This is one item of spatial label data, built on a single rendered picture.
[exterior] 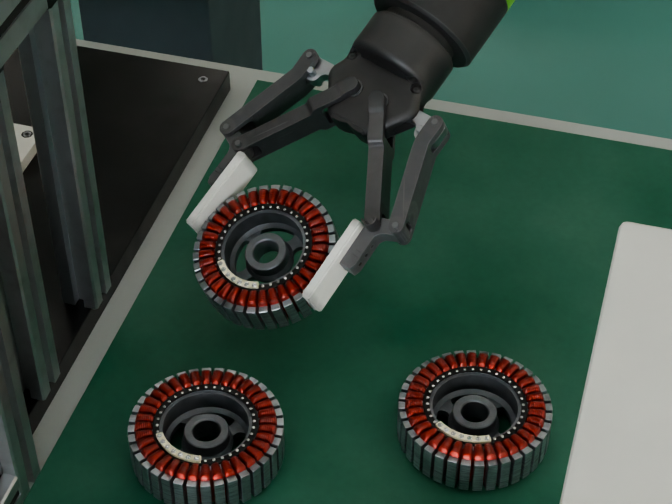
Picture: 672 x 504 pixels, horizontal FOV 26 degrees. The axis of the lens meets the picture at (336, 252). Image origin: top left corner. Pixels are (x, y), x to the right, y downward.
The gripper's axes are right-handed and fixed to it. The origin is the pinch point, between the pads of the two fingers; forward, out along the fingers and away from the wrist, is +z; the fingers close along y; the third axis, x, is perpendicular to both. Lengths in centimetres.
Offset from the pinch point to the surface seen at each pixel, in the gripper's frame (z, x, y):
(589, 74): -79, -144, 47
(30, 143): 2.5, -5.8, 28.8
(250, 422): 11.6, 0.9, -8.0
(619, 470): 7, 48, -43
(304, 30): -58, -134, 97
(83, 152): 2.6, 10.1, 11.3
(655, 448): 5, 48, -44
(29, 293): 13.2, 11.8, 6.5
